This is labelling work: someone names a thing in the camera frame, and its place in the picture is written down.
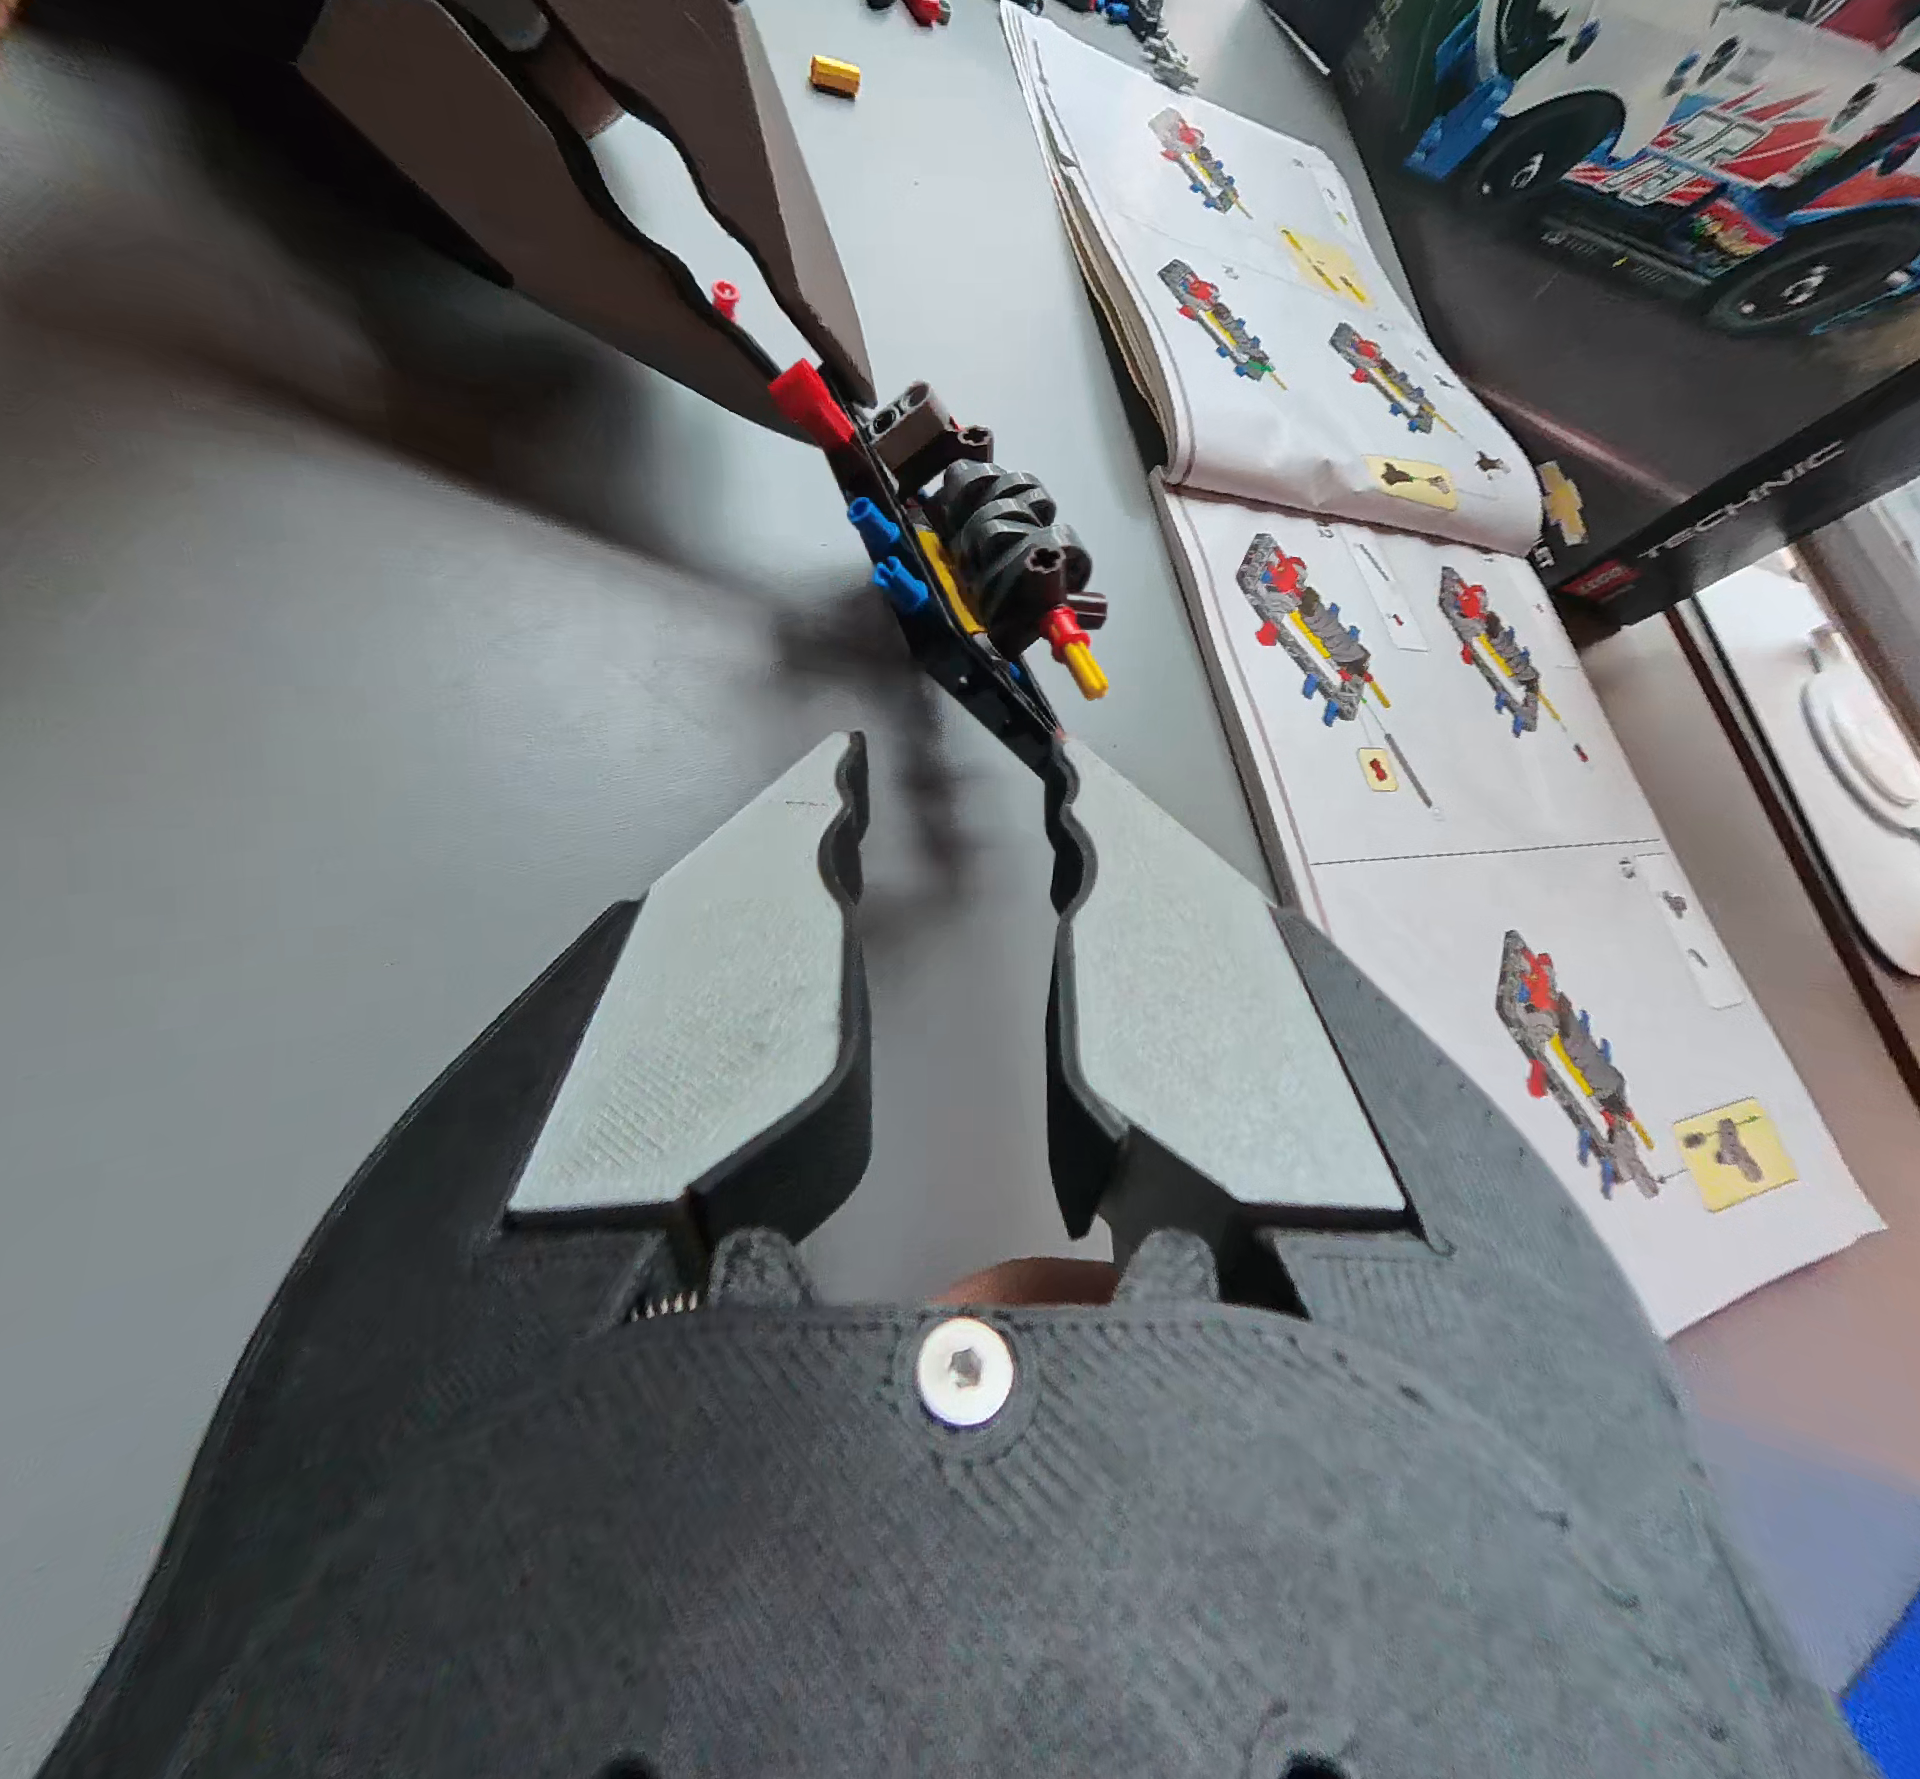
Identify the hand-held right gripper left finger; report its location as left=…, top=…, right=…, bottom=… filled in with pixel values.
left=506, top=730, right=876, bottom=1270

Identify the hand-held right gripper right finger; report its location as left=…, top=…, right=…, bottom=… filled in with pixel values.
left=1043, top=733, right=1411, bottom=1301

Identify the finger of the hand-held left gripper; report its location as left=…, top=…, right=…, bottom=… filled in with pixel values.
left=468, top=0, right=881, bottom=409
left=292, top=0, right=824, bottom=442

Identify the black frame lego assembly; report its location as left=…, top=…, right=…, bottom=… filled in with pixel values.
left=768, top=358, right=1115, bottom=768

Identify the lego instruction booklet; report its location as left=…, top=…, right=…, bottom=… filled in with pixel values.
left=998, top=0, right=1888, bottom=1339

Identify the black lego set box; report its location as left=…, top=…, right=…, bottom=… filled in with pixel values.
left=1251, top=0, right=1920, bottom=633

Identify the silver computer monitor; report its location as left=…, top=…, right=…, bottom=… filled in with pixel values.
left=1666, top=473, right=1920, bottom=985

